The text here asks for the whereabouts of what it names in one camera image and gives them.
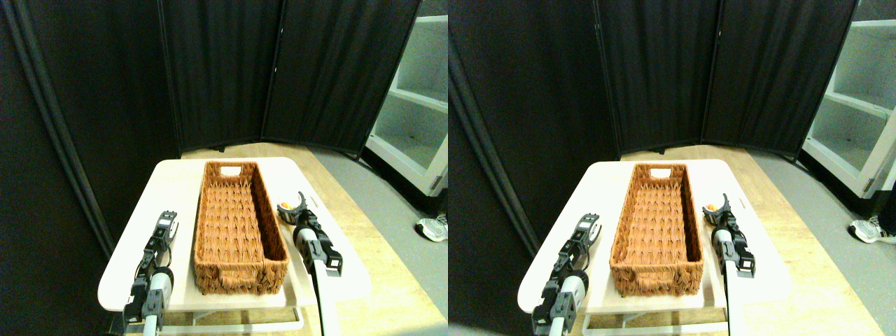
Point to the low white table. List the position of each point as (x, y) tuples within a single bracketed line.
[(276, 171), (703, 173)]

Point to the person's legs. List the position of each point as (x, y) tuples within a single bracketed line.
[(434, 229), (868, 231)]

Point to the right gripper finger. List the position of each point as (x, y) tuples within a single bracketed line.
[(290, 218), (726, 204), (712, 218), (304, 204)]

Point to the yellow duck toy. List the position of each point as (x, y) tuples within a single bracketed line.
[(285, 206), (711, 208)]

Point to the brown wicker basket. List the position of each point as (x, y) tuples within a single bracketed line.
[(654, 278), (238, 276)]

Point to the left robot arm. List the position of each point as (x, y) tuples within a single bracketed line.
[(161, 280), (575, 285)]

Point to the black bracket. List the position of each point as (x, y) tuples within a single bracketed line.
[(746, 266)]

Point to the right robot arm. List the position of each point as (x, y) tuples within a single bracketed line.
[(306, 241), (721, 243)]

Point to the curtain stand pole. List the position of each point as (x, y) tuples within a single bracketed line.
[(59, 126), (486, 129)]

